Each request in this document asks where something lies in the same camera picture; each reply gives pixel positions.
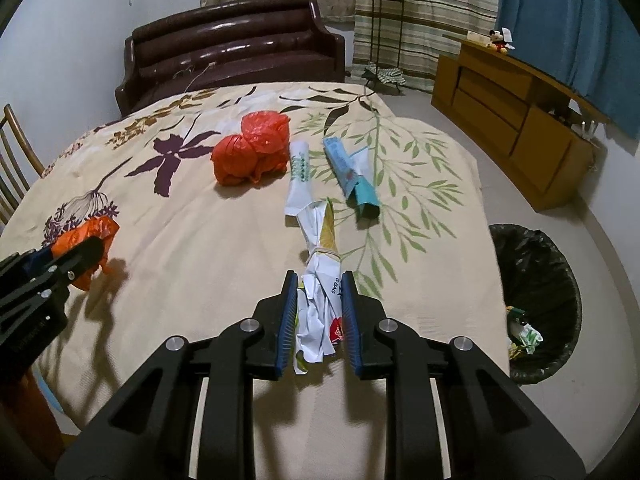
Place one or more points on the wooden sideboard cabinet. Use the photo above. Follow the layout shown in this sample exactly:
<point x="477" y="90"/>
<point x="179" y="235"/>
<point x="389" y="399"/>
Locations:
<point x="535" y="129"/>

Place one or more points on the white green toothpaste tube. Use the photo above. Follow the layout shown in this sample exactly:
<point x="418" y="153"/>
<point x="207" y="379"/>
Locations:
<point x="300" y="189"/>

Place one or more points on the orange plastic bag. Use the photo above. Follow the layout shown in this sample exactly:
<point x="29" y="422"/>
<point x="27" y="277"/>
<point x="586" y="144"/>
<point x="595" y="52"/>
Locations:
<point x="92" y="239"/>

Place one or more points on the blue curtain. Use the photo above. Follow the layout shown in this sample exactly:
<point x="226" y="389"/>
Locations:
<point x="590" y="46"/>

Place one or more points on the floral beige tablecloth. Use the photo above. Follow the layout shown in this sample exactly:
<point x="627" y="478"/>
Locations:
<point x="192" y="257"/>

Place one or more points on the blue toothpaste box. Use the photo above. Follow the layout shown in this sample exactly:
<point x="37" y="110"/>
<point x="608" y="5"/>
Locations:
<point x="341" y="164"/>

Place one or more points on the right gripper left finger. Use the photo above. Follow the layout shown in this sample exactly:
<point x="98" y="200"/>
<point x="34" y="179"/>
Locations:
<point x="287" y="319"/>

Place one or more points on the mickey mouse toy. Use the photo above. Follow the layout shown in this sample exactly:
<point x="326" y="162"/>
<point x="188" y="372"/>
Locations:
<point x="501" y="40"/>

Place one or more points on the red plastic bag bundle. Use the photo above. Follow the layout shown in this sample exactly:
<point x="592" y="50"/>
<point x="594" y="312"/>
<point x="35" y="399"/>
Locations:
<point x="259" y="150"/>

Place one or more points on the striped cloth on floor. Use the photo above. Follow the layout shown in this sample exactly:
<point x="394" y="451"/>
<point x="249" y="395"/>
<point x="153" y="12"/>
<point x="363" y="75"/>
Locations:
<point x="384" y="75"/>

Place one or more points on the black trash bin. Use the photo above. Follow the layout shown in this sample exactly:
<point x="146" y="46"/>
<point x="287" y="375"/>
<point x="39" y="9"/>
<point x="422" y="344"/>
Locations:
<point x="537" y="278"/>

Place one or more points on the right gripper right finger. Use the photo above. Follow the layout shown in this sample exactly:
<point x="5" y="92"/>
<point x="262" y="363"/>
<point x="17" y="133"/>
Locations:
<point x="350" y="322"/>

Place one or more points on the wooden chair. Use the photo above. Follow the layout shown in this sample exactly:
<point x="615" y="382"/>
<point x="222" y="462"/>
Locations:
<point x="14" y="184"/>

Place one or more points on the teal toothpaste tube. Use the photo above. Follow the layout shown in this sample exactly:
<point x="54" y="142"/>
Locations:
<point x="361" y="192"/>

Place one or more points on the striped curtain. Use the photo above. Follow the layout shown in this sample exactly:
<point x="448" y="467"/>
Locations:
<point x="429" y="26"/>

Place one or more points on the dark brown leather sofa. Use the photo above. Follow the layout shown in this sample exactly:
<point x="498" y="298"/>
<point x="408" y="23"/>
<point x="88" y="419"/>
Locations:
<point x="236" y="42"/>

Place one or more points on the white green paper bundle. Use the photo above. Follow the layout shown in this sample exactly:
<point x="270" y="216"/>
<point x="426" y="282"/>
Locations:
<point x="523" y="338"/>

